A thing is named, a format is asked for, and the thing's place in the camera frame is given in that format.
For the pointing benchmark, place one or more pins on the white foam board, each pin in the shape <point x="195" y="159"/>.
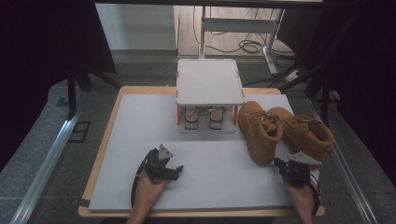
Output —
<point x="218" y="174"/>

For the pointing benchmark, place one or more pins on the tan suede boot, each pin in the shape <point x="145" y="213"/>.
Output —
<point x="258" y="140"/>
<point x="308" y="137"/>

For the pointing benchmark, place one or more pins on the person's left hand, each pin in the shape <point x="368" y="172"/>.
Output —
<point x="149" y="193"/>

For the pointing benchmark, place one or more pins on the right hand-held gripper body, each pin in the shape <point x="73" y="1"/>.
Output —
<point x="297" y="175"/>

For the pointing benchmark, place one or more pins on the person's right hand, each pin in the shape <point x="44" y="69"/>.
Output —
<point x="302" y="199"/>

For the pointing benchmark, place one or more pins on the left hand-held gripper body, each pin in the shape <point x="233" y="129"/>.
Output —
<point x="157" y="169"/>

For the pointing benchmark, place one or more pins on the white power strip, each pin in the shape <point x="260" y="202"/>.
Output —
<point x="292" y="75"/>

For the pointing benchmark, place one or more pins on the black metal stand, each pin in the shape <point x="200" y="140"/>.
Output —
<point x="325" y="102"/>
<point x="71" y="93"/>

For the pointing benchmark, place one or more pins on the aluminium rail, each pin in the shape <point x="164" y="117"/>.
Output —
<point x="46" y="161"/>
<point x="348" y="174"/>

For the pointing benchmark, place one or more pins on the white shoe rack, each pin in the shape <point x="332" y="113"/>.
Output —
<point x="208" y="81"/>

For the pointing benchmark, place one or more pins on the white cabinet panel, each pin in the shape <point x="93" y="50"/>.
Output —
<point x="134" y="28"/>

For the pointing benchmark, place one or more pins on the white metal desk frame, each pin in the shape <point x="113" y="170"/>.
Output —
<point x="239" y="25"/>

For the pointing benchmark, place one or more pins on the dark curtain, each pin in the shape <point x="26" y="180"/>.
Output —
<point x="37" y="62"/>
<point x="367" y="77"/>

